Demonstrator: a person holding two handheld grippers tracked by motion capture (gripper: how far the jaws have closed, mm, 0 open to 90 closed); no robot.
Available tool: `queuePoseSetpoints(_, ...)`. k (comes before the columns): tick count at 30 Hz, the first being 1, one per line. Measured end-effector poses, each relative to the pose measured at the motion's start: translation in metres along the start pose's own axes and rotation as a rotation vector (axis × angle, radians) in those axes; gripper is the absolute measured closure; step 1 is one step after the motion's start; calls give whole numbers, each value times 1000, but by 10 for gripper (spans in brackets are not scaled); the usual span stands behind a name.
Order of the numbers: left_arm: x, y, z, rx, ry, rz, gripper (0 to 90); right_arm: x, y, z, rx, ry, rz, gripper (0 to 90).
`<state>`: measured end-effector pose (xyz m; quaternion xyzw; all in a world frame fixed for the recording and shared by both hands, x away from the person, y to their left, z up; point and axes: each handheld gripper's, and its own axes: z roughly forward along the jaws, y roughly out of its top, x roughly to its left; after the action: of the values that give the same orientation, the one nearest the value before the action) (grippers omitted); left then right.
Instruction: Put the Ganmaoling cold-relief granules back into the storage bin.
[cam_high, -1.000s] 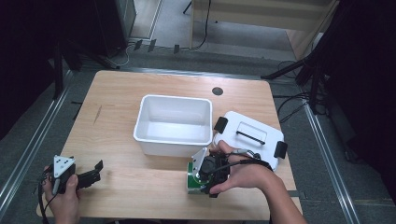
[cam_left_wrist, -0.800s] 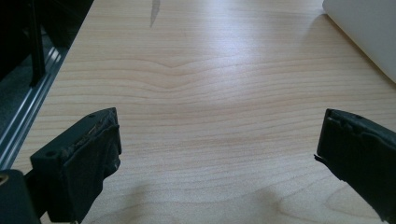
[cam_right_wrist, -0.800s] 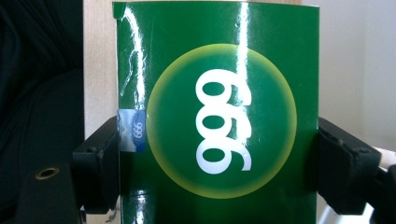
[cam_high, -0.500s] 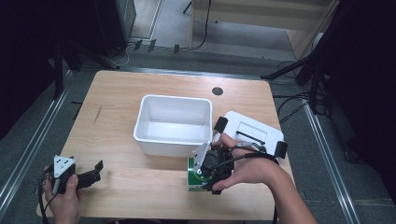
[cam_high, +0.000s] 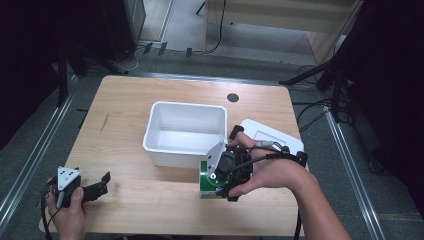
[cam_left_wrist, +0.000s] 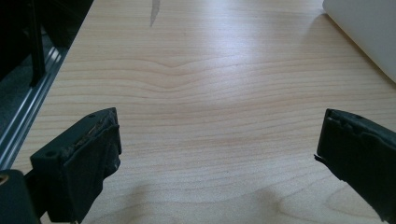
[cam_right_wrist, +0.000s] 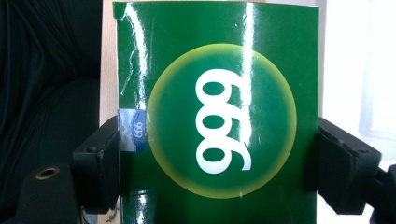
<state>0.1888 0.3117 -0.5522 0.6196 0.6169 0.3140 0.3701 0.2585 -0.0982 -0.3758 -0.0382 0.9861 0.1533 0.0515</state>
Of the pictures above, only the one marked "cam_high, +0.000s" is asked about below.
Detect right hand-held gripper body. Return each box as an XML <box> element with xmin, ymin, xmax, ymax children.
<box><xmin>205</xmin><ymin>141</ymin><xmax>255</xmax><ymax>198</ymax></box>

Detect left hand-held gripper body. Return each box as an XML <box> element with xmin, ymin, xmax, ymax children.
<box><xmin>53</xmin><ymin>165</ymin><xmax>85</xmax><ymax>210</ymax></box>

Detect green cardboard box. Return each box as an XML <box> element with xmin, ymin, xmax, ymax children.
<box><xmin>198</xmin><ymin>159</ymin><xmax>235</xmax><ymax>201</ymax></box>

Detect white lid with black handle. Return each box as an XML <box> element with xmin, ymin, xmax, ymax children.
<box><xmin>228</xmin><ymin>118</ymin><xmax>309</xmax><ymax>168</ymax></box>

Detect white plastic storage box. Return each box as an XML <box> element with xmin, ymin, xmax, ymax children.
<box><xmin>142</xmin><ymin>100</ymin><xmax>229</xmax><ymax>170</ymax></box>

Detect person's left hand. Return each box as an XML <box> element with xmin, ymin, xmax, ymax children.
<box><xmin>45</xmin><ymin>177</ymin><xmax>89</xmax><ymax>240</ymax></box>

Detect person's right hand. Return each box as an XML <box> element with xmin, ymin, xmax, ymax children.
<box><xmin>226</xmin><ymin>132</ymin><xmax>315</xmax><ymax>198</ymax></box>

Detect black metal stand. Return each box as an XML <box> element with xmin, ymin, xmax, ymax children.
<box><xmin>55</xmin><ymin>41</ymin><xmax>130</xmax><ymax>108</ymax></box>

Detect black stand with legs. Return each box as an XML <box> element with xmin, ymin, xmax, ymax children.
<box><xmin>279</xmin><ymin>43</ymin><xmax>356</xmax><ymax>124</ymax></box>

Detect dark cabinet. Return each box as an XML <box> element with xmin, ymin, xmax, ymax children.
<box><xmin>99</xmin><ymin>0</ymin><xmax>148</xmax><ymax>63</ymax></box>

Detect right hand-held gripper cable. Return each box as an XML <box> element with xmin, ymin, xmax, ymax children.
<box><xmin>230</xmin><ymin>140</ymin><xmax>306</xmax><ymax>240</ymax></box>

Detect hand-held gripper cable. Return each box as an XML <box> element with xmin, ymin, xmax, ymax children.
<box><xmin>39</xmin><ymin>184</ymin><xmax>62</xmax><ymax>240</ymax></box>
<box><xmin>230</xmin><ymin>140</ymin><xmax>306</xmax><ymax>240</ymax></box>

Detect metal floor rail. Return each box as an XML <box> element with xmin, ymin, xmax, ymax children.
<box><xmin>324</xmin><ymin>109</ymin><xmax>388</xmax><ymax>240</ymax></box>
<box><xmin>0</xmin><ymin>74</ymin><xmax>80</xmax><ymax>232</ymax></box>

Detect left hand-held gripper cable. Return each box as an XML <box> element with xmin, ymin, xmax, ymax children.
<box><xmin>39</xmin><ymin>184</ymin><xmax>62</xmax><ymax>240</ymax></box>

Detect black floor cables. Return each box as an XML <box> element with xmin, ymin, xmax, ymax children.
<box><xmin>292</xmin><ymin>64</ymin><xmax>351</xmax><ymax>133</ymax></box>

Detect white floor cable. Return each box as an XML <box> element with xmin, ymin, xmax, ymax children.
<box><xmin>123</xmin><ymin>45</ymin><xmax>144</xmax><ymax>73</ymax></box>

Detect black hanging cable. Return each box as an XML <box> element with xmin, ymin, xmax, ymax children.
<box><xmin>202</xmin><ymin>0</ymin><xmax>228</xmax><ymax>55</ymax></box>

